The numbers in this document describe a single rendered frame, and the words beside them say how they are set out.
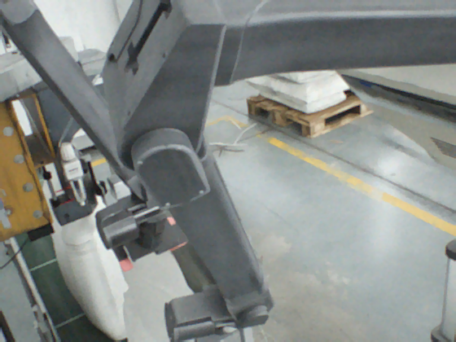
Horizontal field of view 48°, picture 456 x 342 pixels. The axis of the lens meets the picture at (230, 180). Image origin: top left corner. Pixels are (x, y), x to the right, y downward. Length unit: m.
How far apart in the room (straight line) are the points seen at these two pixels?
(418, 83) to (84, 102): 0.50
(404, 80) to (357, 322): 1.66
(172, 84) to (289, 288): 2.23
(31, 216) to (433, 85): 0.91
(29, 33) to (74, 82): 0.09
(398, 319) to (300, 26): 2.10
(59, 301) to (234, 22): 1.89
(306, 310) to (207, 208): 1.96
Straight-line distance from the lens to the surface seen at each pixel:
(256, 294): 0.64
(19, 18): 0.76
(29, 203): 1.26
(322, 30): 0.34
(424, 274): 2.61
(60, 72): 0.81
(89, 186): 1.30
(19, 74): 1.10
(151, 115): 0.32
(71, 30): 4.03
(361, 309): 2.39
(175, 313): 0.70
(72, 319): 2.02
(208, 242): 0.51
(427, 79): 0.78
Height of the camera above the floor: 1.64
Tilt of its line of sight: 29 degrees down
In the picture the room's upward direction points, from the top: 8 degrees counter-clockwise
